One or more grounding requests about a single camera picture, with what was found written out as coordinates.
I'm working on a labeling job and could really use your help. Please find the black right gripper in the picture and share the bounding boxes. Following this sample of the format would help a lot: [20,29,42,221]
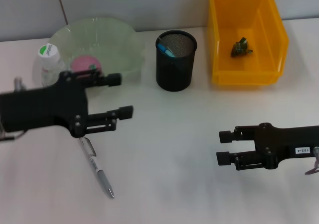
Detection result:
[215,121,319,172]

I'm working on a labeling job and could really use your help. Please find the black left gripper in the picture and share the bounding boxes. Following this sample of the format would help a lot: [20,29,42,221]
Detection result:
[0,69,123,138]

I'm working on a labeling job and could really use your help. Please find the pink peach ball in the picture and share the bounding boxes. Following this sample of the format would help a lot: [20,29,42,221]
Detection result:
[70,55,103,76]

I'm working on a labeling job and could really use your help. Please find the blue scissors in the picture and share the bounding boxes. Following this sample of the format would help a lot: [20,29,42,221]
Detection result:
[157,43,176,58]

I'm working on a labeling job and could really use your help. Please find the clear water bottle green label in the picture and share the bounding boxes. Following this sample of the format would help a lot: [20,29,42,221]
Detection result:
[37,43,68,88]

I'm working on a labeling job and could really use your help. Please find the green plastic wrapper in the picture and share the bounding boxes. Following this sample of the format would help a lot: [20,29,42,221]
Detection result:
[231,36,254,58]

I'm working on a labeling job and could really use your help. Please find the translucent green glass fruit plate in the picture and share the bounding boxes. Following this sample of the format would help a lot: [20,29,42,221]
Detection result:
[48,16,147,86]

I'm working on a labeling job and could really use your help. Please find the black mesh pen cup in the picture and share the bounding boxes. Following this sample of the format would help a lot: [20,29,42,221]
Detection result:
[155,30,198,93]

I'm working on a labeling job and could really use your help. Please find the silver ballpoint pen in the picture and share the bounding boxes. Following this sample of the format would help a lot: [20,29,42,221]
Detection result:
[79,137,116,199]

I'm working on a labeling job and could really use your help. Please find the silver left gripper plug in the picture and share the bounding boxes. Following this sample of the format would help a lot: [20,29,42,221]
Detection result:
[13,76,26,92]

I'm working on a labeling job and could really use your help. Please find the yellow plastic storage bin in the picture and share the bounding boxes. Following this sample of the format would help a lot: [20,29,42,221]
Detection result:
[208,0,290,86]

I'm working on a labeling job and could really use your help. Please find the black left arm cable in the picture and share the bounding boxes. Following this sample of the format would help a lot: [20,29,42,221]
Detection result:
[0,126,26,142]

